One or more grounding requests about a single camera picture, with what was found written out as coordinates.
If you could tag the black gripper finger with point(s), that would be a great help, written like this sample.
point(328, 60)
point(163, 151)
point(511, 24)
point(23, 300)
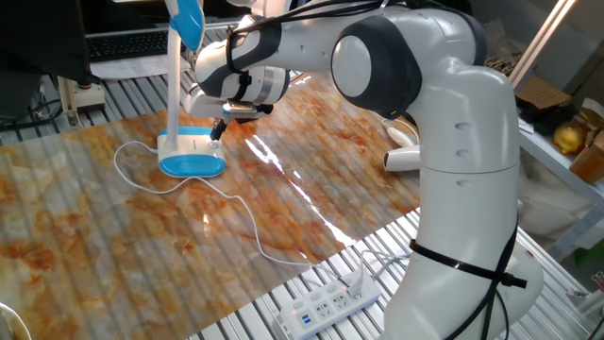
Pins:
point(222, 125)
point(215, 132)

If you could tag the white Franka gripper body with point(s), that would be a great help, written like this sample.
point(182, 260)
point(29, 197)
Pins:
point(200, 106)

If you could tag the blue and white desk lamp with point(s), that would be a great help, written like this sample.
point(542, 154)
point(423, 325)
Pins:
point(189, 151)

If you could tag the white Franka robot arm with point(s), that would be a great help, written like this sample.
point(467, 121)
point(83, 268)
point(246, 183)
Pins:
point(462, 189)

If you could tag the white paper sheet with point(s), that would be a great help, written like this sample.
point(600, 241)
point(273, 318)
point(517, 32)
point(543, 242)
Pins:
point(137, 68)

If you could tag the black computer keyboard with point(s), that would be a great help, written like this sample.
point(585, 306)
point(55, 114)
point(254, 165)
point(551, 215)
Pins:
point(122, 45)

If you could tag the orange marble pattern mat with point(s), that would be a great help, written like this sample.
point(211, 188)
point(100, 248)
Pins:
point(141, 264)

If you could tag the black computer monitor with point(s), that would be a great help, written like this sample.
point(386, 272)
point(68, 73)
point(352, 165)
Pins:
point(38, 38)

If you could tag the white and teal hair dryer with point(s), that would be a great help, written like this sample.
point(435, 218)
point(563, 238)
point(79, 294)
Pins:
point(401, 160)

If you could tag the white power strip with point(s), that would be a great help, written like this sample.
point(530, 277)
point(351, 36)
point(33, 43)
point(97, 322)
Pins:
point(325, 309)

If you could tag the laser-cut wooden model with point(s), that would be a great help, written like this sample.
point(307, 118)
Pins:
point(502, 66)

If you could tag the white bowl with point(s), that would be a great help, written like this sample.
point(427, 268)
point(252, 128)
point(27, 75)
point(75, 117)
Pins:
point(7, 330)

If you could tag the brown cardboard box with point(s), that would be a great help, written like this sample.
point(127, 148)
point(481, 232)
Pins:
point(542, 92)

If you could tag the white plastic bag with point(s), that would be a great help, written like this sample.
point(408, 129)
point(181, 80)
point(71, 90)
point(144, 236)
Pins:
point(542, 208)

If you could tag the golden figurine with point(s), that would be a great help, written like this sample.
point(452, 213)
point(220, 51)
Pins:
point(568, 138)

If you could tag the orange carton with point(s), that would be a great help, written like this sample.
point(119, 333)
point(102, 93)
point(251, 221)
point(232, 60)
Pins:
point(590, 163)

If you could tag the aluminium bracket post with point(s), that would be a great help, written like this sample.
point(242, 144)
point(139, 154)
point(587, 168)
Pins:
point(87, 96)

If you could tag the grey metal shelf rail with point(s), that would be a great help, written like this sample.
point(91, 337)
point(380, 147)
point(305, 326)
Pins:
point(547, 158)

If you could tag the aluminium frame leg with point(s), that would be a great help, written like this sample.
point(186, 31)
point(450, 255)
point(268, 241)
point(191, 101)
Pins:
point(542, 45)

